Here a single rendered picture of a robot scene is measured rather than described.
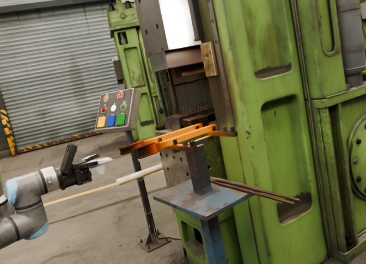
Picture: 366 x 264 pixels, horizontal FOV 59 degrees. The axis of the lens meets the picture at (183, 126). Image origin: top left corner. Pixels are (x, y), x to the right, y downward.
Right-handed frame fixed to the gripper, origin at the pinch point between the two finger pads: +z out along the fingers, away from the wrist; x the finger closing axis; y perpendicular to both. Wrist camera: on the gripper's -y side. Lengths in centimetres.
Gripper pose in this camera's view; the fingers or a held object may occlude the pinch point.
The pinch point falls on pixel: (105, 155)
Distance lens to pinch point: 135.0
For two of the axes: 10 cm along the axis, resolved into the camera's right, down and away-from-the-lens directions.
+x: 5.5, 0.2, -8.3
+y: 2.0, 9.7, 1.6
